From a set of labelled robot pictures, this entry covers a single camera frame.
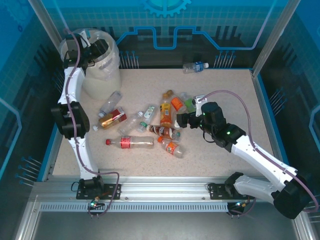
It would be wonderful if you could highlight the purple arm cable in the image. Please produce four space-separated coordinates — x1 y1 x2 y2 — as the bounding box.
62 27 121 219
198 90 320 219

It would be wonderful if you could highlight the aluminium front rail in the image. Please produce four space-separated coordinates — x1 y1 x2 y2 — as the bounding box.
29 175 283 202

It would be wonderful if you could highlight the slotted grey cable duct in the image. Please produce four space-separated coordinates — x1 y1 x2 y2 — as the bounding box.
39 202 230 213

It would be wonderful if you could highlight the clear bluish bottle white cap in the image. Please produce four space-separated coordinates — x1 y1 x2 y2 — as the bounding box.
97 90 123 118

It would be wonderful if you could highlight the orange label bottle brown cap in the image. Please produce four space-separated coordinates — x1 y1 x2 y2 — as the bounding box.
166 89 188 114

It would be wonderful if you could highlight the cola bottle red cap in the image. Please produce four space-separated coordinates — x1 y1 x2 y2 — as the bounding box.
105 135 155 150

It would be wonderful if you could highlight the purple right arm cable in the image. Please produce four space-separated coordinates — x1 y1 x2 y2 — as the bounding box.
198 90 320 219

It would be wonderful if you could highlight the clear ribbed bottle white cap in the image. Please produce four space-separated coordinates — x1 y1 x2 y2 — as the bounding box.
117 111 144 135

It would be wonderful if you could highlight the clear bottle green white label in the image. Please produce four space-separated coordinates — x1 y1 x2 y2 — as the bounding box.
136 104 156 133

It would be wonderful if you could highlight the white plastic bin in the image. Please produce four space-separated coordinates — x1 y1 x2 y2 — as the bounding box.
61 27 123 101

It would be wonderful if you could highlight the orange juice bottle yellow label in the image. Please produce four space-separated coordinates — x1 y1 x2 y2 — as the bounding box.
159 92 173 128

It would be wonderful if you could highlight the green drink bottle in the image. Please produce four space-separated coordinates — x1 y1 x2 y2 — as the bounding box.
179 91 199 114

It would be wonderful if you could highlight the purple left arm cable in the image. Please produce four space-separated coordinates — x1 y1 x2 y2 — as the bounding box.
62 27 121 219

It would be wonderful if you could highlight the aluminium frame post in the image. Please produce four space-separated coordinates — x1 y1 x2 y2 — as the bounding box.
251 0 302 77
27 0 73 48

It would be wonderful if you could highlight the brown coffee drink bottle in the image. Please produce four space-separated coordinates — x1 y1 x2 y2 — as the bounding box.
145 124 181 140

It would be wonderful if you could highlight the clear bottle blue label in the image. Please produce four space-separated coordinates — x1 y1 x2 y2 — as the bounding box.
182 61 210 75

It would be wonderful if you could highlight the red gold drink bottle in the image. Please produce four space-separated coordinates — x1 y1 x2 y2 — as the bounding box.
92 106 128 132

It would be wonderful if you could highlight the aluminium frame bar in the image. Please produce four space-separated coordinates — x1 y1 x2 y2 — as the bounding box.
14 199 42 240
289 208 320 240

